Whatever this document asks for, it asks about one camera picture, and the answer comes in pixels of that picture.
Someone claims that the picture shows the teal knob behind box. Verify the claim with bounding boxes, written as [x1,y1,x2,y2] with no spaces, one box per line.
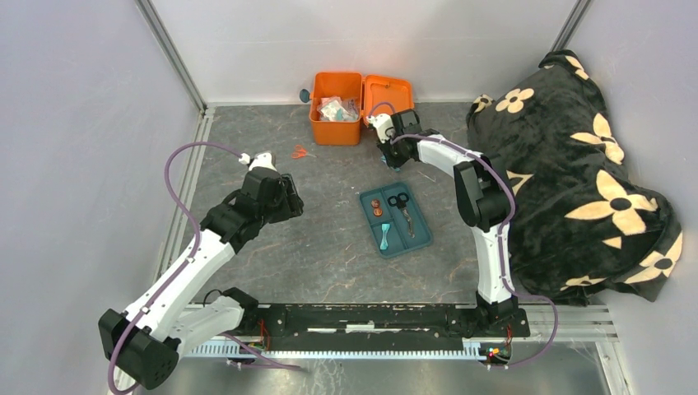
[299,89,311,104]

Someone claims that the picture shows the teal plastic tray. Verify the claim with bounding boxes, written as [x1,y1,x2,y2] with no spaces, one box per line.
[359,182,433,259]

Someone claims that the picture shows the orange handled small scissors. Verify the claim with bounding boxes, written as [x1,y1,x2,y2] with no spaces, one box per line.
[291,144,315,160]

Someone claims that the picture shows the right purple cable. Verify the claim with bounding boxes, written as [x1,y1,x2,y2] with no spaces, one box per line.
[368,101,560,369]

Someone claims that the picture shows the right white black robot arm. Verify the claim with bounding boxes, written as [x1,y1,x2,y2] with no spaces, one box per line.
[366,109,518,336]

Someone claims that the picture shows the orange medicine kit box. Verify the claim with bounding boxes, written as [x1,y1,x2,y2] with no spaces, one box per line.
[308,72,414,146]

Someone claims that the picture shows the black mounting base rail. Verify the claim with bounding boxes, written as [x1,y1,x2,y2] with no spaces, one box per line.
[232,303,531,352]

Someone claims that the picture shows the black handled scissors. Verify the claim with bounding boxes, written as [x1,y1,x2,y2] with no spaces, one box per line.
[388,193,415,238]

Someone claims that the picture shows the black floral blanket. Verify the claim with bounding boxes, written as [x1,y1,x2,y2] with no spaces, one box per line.
[466,50,683,305]

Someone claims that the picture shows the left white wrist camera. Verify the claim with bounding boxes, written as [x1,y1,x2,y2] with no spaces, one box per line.
[238,151,277,171]

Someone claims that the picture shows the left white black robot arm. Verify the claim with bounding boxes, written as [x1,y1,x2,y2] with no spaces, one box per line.
[98,167,304,390]

